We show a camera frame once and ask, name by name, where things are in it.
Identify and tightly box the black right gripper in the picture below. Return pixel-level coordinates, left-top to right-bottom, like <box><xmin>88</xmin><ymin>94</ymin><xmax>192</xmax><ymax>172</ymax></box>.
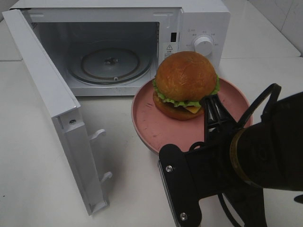
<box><xmin>184</xmin><ymin>95</ymin><xmax>264</xmax><ymax>208</ymax></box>

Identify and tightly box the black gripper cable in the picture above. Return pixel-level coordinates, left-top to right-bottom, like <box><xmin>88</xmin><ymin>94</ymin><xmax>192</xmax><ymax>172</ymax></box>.
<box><xmin>188</xmin><ymin>82</ymin><xmax>282</xmax><ymax>227</ymax></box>

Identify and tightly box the white microwave oven body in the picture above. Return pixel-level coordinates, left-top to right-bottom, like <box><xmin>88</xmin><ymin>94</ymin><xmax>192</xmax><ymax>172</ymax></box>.
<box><xmin>8</xmin><ymin>0</ymin><xmax>230</xmax><ymax>97</ymax></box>

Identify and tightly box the upper white power knob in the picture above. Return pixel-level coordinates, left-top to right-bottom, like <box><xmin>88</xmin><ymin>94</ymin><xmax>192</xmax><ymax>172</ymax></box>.
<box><xmin>193</xmin><ymin>35</ymin><xmax>214</xmax><ymax>56</ymax></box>

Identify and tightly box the white microwave door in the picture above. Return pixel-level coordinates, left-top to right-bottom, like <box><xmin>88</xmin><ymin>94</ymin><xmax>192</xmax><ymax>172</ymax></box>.
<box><xmin>3</xmin><ymin>9</ymin><xmax>112</xmax><ymax>215</ymax></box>

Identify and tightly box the glass microwave turntable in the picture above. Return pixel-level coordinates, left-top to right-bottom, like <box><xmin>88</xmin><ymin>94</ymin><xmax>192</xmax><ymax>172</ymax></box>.
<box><xmin>68</xmin><ymin>48</ymin><xmax>152</xmax><ymax>85</ymax></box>

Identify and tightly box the pink round plate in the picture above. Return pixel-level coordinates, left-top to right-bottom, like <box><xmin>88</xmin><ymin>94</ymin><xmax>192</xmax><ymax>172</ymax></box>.
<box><xmin>132</xmin><ymin>79</ymin><xmax>249</xmax><ymax>153</ymax></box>

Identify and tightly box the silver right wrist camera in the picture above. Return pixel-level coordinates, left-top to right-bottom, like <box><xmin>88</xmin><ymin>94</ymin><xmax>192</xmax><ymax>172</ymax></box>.
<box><xmin>158</xmin><ymin>144</ymin><xmax>202</xmax><ymax>227</ymax></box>

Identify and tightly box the burger with lettuce and cheese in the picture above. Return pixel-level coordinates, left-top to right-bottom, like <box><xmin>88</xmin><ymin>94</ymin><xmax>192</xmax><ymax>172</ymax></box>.
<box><xmin>152</xmin><ymin>51</ymin><xmax>220</xmax><ymax>121</ymax></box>

